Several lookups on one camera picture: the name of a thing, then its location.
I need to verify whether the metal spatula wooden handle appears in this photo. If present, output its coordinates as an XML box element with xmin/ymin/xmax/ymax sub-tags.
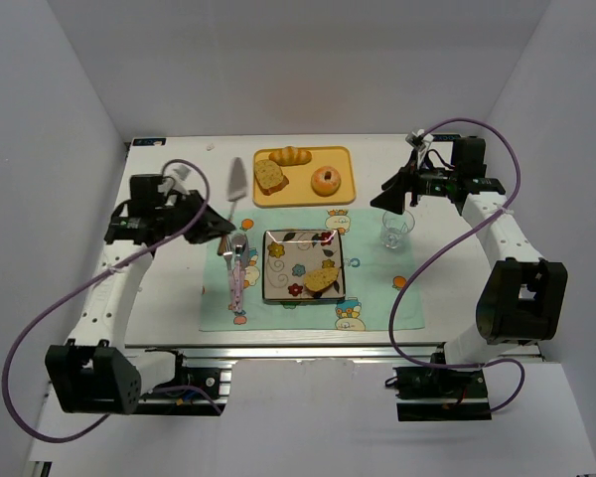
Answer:
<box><xmin>218</xmin><ymin>157</ymin><xmax>247</xmax><ymax>267</ymax></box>

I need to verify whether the seeded bread slice large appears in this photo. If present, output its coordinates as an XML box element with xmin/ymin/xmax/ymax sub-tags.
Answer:
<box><xmin>254</xmin><ymin>159</ymin><xmax>289</xmax><ymax>196</ymax></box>

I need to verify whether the seeded bread slice small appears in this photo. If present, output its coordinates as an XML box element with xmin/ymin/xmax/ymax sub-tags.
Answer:
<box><xmin>304</xmin><ymin>267</ymin><xmax>340</xmax><ymax>292</ymax></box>

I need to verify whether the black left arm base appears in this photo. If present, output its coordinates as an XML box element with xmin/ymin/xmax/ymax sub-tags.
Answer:
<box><xmin>135</xmin><ymin>355</ymin><xmax>232</xmax><ymax>416</ymax></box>

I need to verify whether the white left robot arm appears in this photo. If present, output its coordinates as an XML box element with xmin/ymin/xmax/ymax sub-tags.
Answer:
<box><xmin>45</xmin><ymin>165</ymin><xmax>234</xmax><ymax>414</ymax></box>

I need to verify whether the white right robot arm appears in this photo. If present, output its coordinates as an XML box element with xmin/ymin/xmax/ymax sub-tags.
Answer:
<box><xmin>371</xmin><ymin>131</ymin><xmax>568</xmax><ymax>370</ymax></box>

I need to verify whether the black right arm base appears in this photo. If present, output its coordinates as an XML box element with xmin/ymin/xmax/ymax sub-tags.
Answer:
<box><xmin>384</xmin><ymin>350</ymin><xmax>492</xmax><ymax>422</ymax></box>

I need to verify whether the clear drinking glass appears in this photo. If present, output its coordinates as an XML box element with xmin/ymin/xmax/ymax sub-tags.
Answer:
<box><xmin>380</xmin><ymin>211</ymin><xmax>415</xmax><ymax>249</ymax></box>

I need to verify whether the blue label right corner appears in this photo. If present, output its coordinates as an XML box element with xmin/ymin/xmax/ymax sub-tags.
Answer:
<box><xmin>433</xmin><ymin>133</ymin><xmax>461</xmax><ymax>142</ymax></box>

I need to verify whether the blue label corner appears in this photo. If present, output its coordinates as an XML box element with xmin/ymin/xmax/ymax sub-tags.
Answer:
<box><xmin>131</xmin><ymin>137</ymin><xmax>166</xmax><ymax>147</ymax></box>
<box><xmin>433</xmin><ymin>133</ymin><xmax>461</xmax><ymax>142</ymax></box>

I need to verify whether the orange glazed donut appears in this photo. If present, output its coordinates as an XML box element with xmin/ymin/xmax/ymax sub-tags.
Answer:
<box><xmin>310</xmin><ymin>166</ymin><xmax>342</xmax><ymax>197</ymax></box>

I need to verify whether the light green printed placemat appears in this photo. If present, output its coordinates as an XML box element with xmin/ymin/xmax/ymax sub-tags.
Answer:
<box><xmin>200</xmin><ymin>209</ymin><xmax>415</xmax><ymax>332</ymax></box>

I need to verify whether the square floral plate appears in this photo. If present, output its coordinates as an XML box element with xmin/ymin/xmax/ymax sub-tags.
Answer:
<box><xmin>261</xmin><ymin>229</ymin><xmax>347</xmax><ymax>303</ymax></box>

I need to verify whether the golden croissant roll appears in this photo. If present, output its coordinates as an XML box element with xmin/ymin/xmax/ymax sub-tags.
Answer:
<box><xmin>268</xmin><ymin>146</ymin><xmax>312</xmax><ymax>167</ymax></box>

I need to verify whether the blue label left corner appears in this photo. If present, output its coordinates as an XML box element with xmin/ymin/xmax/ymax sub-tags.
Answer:
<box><xmin>131</xmin><ymin>137</ymin><xmax>166</xmax><ymax>147</ymax></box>

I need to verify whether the metal spoon pink handle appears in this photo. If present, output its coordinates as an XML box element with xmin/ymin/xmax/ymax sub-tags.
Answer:
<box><xmin>230</xmin><ymin>234</ymin><xmax>246</xmax><ymax>313</ymax></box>

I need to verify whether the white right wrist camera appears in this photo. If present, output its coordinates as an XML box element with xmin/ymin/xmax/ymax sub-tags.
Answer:
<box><xmin>405</xmin><ymin>129</ymin><xmax>434</xmax><ymax>153</ymax></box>

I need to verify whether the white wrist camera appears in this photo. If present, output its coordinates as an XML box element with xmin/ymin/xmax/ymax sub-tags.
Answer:
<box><xmin>405</xmin><ymin>129</ymin><xmax>434</xmax><ymax>153</ymax></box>
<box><xmin>158</xmin><ymin>165</ymin><xmax>190</xmax><ymax>197</ymax></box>

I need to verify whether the metal fork pink handle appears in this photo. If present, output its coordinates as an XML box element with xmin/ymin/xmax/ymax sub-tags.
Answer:
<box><xmin>223</xmin><ymin>250</ymin><xmax>240</xmax><ymax>313</ymax></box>

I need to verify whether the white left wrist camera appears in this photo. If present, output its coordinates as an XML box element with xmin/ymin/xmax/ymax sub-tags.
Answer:
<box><xmin>158</xmin><ymin>165</ymin><xmax>190</xmax><ymax>197</ymax></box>

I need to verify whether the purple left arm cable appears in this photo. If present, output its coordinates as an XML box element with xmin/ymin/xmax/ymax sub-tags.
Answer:
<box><xmin>0</xmin><ymin>158</ymin><xmax>224</xmax><ymax>443</ymax></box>

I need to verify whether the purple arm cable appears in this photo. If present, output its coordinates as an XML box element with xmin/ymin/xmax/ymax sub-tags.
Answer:
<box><xmin>0</xmin><ymin>158</ymin><xmax>224</xmax><ymax>443</ymax></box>
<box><xmin>387</xmin><ymin>117</ymin><xmax>526</xmax><ymax>413</ymax></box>

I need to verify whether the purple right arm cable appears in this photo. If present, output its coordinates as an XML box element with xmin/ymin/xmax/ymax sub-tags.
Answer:
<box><xmin>387</xmin><ymin>117</ymin><xmax>526</xmax><ymax>413</ymax></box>

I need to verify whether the aluminium front rail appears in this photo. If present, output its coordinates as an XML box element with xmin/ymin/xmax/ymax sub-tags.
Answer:
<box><xmin>52</xmin><ymin>342</ymin><xmax>547</xmax><ymax>398</ymax></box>

